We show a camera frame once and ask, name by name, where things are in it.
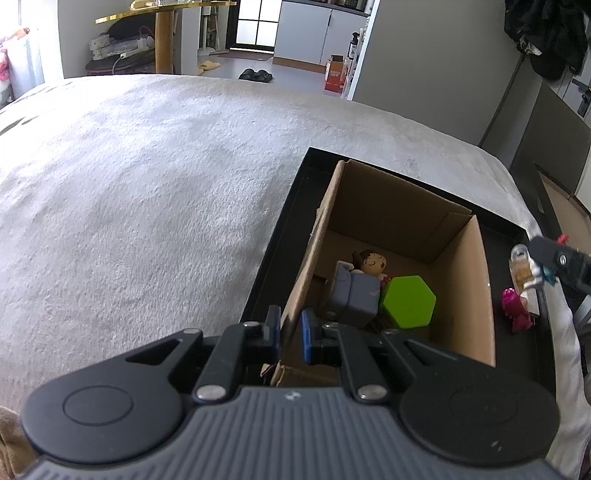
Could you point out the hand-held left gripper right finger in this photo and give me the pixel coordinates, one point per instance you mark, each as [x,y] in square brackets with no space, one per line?
[306,339]

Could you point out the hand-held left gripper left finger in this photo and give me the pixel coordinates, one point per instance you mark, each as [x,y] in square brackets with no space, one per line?
[273,332]

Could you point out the brown cardboard box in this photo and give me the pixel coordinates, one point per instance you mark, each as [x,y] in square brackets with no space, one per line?
[401,217]

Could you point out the glass pane door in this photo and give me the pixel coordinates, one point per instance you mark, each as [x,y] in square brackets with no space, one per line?
[254,23]

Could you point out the beige cloth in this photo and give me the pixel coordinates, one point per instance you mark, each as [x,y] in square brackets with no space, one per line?
[9,438]

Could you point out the yellow slippers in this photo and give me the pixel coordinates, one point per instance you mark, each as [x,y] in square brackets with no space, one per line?
[208,67]

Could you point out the orange carton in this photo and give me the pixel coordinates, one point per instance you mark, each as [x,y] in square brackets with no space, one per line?
[334,76]

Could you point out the brown-haired doll figure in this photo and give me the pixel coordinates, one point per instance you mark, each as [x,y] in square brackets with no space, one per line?
[374,264]

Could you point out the round gold-edged table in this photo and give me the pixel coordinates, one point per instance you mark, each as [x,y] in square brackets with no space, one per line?
[164,41]

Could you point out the black hanging clothes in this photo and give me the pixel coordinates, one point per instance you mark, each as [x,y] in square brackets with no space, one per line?
[549,32]

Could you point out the green hexagonal box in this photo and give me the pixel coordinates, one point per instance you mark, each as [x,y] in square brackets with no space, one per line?
[408,303]

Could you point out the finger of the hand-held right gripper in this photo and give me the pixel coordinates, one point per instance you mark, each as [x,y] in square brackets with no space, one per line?
[565,263]

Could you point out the black slippers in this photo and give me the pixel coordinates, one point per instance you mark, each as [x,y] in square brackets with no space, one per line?
[255,75]

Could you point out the small clear bottle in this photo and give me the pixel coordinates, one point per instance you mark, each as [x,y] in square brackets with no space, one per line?
[521,272]

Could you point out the white cabinet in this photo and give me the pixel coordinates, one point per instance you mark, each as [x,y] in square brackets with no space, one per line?
[300,32]

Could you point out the grey cube box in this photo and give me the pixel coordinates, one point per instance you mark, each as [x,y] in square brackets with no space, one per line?
[354,300]

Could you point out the black tray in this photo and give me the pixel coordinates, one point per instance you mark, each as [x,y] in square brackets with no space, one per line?
[281,240]

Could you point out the pink plush toy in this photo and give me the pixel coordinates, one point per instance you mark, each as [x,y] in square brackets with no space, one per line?
[516,311]

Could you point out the dark spray bottle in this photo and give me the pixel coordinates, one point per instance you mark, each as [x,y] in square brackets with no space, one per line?
[353,48]

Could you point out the white power strip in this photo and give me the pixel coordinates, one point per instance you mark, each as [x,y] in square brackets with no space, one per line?
[117,47]

